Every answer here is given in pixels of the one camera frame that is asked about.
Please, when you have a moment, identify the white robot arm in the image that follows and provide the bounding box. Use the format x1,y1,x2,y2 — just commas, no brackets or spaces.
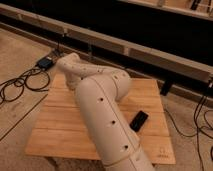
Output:
57,53,155,171

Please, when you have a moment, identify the black rectangular remote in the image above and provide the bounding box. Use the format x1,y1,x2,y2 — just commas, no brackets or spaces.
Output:
130,111,149,132

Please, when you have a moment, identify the wooden board table top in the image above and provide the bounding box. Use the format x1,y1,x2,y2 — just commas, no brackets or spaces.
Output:
25,74,176,164

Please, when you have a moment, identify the black power adapter box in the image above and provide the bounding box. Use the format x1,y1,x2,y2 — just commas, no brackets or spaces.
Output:
36,57,54,70

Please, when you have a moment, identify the black coiled floor cable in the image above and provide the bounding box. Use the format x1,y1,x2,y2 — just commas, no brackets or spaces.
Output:
0,66,52,105

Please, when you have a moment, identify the long wooden rail frame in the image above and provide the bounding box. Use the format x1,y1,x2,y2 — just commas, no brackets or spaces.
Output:
0,2,213,82

